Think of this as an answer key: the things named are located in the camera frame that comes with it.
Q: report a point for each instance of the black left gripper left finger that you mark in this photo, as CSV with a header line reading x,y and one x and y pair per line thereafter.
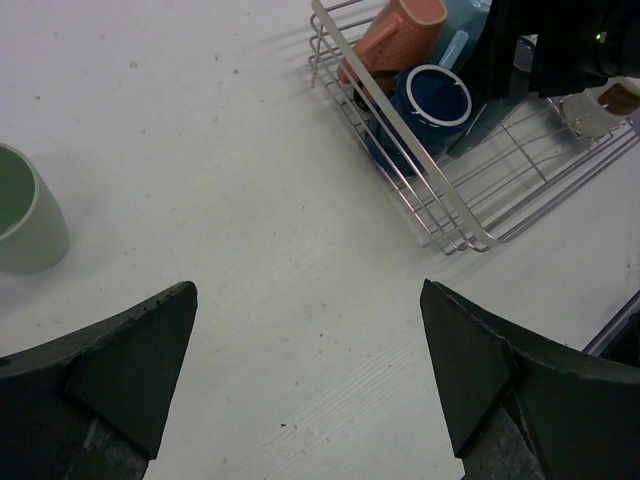
x,y
93,404

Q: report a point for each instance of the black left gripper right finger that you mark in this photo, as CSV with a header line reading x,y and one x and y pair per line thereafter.
x,y
518,405

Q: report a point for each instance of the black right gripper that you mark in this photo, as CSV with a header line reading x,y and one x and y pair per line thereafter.
x,y
577,46

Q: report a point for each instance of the teal grey mug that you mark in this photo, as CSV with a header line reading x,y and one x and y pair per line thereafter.
x,y
487,115

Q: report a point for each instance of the dark blue mug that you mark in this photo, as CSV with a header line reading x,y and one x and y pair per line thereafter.
x,y
436,106

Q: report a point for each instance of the sage green cup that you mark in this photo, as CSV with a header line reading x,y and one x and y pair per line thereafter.
x,y
34,234

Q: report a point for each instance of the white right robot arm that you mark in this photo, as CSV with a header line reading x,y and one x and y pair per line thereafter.
x,y
629,41

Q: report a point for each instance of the light blue mug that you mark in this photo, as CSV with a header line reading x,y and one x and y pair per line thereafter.
x,y
460,32

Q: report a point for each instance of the pink mug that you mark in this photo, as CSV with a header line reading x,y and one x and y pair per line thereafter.
x,y
402,35

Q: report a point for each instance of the cream cup near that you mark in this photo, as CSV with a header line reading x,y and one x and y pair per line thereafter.
x,y
596,111

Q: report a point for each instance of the aluminium front rail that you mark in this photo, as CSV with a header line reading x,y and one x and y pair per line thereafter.
x,y
618,340

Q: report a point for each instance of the metal wire dish rack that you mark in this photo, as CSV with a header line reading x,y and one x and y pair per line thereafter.
x,y
530,164

